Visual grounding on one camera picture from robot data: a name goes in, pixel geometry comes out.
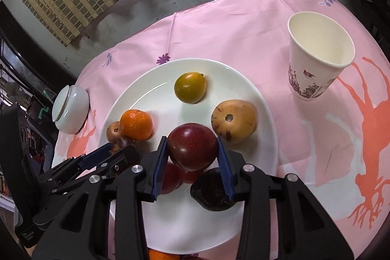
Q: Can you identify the white overturned bowl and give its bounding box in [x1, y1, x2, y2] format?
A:
[52, 85, 90, 135]

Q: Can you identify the dark red plum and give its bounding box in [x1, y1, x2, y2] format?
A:
[167, 123, 219, 172]

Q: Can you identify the green yellow orange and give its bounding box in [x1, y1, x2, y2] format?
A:
[174, 72, 207, 104]

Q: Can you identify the printed paper cup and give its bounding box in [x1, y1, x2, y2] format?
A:
[288, 12, 356, 101]

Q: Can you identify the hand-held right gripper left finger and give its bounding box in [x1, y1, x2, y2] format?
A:
[30, 136, 169, 260]

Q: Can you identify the pink printed tablecloth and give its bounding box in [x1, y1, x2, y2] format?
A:
[52, 0, 390, 260]

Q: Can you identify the small mandarin orange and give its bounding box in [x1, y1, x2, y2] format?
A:
[120, 109, 153, 141]

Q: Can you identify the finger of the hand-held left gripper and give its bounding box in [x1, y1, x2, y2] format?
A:
[49, 145, 139, 197]
[38, 143, 113, 185]

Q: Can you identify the white oval plate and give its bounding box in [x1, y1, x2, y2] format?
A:
[98, 58, 279, 254]

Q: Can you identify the dark wooden cabinet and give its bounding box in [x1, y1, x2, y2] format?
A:
[0, 1, 77, 114]

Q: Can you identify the small brown fruit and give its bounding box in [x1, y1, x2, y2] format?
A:
[106, 121, 125, 144]

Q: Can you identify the tan spotted round fruit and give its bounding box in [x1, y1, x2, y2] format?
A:
[211, 99, 256, 144]

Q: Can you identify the red tomato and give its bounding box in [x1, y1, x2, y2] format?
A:
[180, 168, 203, 184]

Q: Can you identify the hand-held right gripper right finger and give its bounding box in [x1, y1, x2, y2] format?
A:
[216, 136, 355, 260]

